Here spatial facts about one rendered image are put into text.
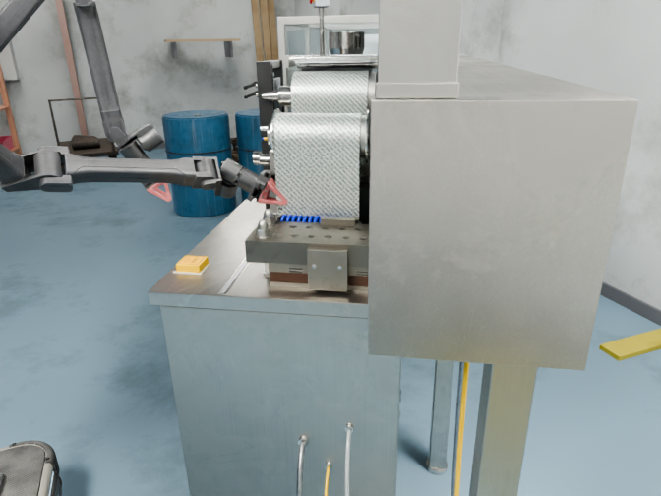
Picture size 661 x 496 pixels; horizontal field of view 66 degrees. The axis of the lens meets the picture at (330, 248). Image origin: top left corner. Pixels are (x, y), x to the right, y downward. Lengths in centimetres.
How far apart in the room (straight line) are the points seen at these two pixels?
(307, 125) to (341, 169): 15
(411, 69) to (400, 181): 11
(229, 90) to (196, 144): 392
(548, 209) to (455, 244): 10
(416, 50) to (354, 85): 109
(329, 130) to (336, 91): 25
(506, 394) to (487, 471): 14
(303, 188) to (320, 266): 27
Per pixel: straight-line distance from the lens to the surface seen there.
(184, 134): 476
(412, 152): 54
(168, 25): 849
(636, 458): 242
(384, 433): 148
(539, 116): 55
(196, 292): 137
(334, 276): 128
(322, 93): 163
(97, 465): 232
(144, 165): 142
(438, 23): 54
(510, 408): 78
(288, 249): 130
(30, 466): 204
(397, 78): 54
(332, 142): 140
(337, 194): 143
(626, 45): 344
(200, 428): 162
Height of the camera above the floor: 149
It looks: 22 degrees down
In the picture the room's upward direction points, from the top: 1 degrees counter-clockwise
